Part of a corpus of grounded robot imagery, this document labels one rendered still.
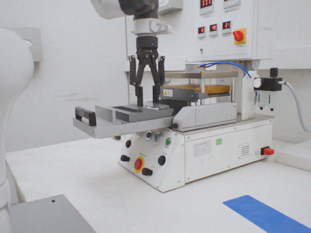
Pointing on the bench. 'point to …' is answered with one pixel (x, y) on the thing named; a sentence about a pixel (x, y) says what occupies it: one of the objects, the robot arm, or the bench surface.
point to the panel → (149, 155)
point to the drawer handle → (87, 113)
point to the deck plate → (225, 124)
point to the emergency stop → (138, 164)
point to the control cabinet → (236, 42)
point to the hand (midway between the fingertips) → (147, 97)
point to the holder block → (140, 113)
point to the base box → (215, 152)
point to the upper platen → (224, 90)
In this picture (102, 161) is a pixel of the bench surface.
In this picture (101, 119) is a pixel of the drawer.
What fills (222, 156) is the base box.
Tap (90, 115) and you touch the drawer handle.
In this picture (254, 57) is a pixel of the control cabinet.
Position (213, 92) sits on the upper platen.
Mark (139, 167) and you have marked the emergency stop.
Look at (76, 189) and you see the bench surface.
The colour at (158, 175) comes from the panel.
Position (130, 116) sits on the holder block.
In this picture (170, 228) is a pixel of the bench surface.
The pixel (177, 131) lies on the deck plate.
